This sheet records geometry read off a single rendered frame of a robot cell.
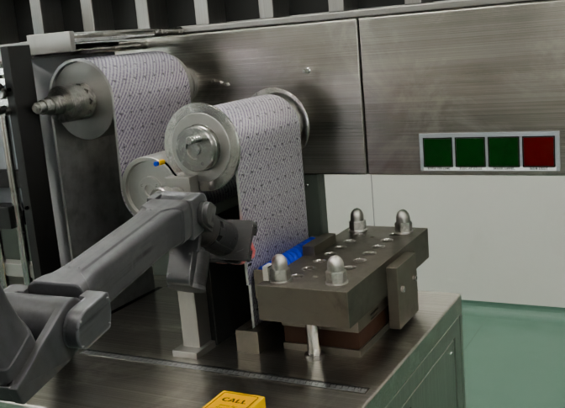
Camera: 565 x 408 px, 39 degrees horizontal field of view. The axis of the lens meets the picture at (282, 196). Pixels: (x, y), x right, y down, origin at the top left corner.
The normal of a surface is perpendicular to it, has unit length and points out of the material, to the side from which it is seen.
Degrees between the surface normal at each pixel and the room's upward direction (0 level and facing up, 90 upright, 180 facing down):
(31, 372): 95
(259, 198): 90
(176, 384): 0
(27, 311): 42
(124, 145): 92
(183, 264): 66
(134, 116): 92
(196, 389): 0
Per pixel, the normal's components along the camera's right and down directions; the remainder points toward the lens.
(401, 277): 0.88, 0.02
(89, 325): 0.97, 0.05
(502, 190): -0.46, 0.21
